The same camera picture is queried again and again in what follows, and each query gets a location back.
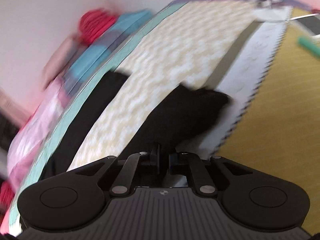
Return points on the patterned cream teal bedspread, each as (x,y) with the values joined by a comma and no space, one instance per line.
(222,45)

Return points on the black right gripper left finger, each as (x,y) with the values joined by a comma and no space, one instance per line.
(72,199)

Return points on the red folded cloth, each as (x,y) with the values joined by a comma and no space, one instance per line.
(94,23)

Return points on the red clothes pile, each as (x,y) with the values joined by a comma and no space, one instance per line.
(6,196)

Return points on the blue grey striped pillow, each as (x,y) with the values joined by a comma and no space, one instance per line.
(100,49)

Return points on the black pants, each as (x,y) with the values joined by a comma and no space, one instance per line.
(182,115)

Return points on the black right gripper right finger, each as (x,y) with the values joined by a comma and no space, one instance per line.
(249,197)

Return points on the pink pillow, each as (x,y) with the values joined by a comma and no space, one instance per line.
(28,140)

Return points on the green stick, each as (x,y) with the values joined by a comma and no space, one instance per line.
(308,45)

